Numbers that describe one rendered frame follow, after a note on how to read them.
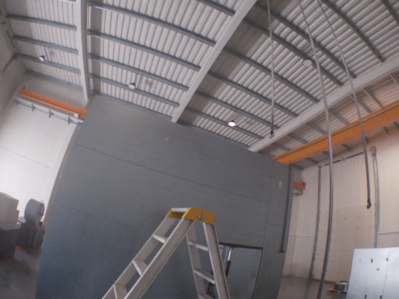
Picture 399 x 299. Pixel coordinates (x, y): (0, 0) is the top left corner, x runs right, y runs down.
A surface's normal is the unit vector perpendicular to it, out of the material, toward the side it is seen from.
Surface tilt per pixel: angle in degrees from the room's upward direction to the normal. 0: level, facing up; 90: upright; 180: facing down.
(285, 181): 90
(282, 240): 90
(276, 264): 90
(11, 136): 90
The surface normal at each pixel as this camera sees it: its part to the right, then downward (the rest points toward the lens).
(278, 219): 0.36, -0.29
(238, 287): 0.03, -0.38
